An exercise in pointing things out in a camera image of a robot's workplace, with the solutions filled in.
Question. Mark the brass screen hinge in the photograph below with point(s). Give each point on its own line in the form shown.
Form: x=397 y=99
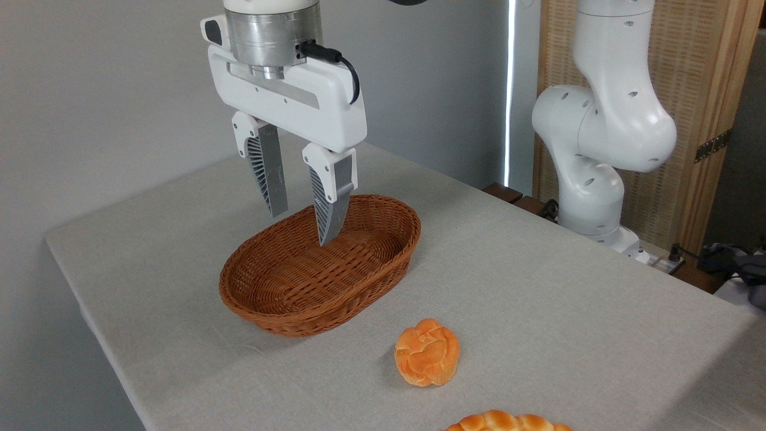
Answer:
x=712 y=146

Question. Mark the vertical white light strip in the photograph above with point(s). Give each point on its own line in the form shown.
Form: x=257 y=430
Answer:
x=510 y=90

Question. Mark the brown wicker oval basket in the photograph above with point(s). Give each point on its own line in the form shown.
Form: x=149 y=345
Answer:
x=287 y=287

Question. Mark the braided golden bread loaf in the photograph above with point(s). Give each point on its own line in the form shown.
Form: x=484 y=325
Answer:
x=502 y=422

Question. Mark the dark brown wooden blocks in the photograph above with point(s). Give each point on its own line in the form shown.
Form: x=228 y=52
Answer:
x=508 y=194

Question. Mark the white power strip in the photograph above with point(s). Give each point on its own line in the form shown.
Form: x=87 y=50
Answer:
x=655 y=261

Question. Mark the light grey tablecloth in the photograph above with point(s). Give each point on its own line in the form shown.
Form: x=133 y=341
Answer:
x=538 y=299

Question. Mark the round orange bread roll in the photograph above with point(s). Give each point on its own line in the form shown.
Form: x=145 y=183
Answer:
x=426 y=353

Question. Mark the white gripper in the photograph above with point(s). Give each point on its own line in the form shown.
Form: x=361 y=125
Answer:
x=335 y=114

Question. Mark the dark grey bag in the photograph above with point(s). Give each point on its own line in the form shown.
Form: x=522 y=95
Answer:
x=745 y=266

